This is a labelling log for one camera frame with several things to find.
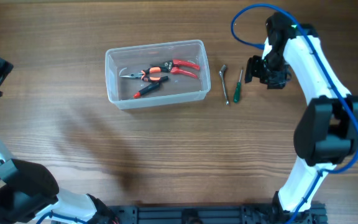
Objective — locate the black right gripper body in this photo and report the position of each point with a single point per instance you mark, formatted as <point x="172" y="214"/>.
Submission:
<point x="271" y="70"/>

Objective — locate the green handled screwdriver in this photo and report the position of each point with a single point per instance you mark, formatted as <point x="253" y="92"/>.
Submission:
<point x="237" y="93"/>

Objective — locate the silver socket wrench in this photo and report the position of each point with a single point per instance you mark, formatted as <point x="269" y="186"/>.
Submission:
<point x="221" y="74"/>

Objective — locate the red handled pruning shears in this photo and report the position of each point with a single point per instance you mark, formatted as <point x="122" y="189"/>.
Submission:
<point x="174" y="67"/>

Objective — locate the orange black needle-nose pliers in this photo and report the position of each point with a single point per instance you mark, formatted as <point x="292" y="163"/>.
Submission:
<point x="144" y="75"/>

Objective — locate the black red handled screwdriver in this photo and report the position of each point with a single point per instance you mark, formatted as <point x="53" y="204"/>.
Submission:
<point x="154" y="84"/>

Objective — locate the clear plastic container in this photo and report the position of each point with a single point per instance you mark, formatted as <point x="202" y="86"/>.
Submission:
<point x="178" y="89"/>

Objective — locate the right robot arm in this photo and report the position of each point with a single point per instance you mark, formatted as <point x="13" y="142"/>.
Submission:
<point x="328" y="130"/>

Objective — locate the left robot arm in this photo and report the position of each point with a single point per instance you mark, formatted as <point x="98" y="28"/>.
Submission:
<point x="28" y="191"/>

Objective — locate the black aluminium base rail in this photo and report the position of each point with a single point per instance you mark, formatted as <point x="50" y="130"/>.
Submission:
<point x="241" y="214"/>

